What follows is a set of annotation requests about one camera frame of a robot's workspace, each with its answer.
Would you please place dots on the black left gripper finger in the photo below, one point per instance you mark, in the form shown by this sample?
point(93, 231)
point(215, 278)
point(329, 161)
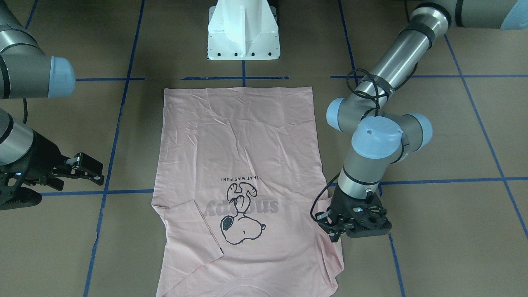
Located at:
point(334, 234)

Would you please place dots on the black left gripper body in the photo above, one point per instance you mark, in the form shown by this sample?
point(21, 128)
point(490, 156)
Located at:
point(343, 203)

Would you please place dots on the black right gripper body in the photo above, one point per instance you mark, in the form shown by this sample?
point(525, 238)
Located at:
point(40, 154)

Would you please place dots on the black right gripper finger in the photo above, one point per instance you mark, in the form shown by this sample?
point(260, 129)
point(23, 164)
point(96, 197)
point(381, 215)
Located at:
point(82, 166)

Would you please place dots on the pink printed t-shirt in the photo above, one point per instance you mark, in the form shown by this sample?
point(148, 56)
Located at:
point(238, 172)

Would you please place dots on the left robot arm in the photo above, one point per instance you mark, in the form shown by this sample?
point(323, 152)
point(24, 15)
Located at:
point(483, 107)

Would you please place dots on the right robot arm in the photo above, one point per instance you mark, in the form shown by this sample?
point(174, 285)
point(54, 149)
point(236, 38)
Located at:
point(28, 73)

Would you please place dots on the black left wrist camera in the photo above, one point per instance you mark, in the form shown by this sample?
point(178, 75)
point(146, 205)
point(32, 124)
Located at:
point(369, 221)

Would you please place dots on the white central mounting post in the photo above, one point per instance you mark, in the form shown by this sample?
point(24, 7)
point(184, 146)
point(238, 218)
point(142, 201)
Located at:
point(243, 30)

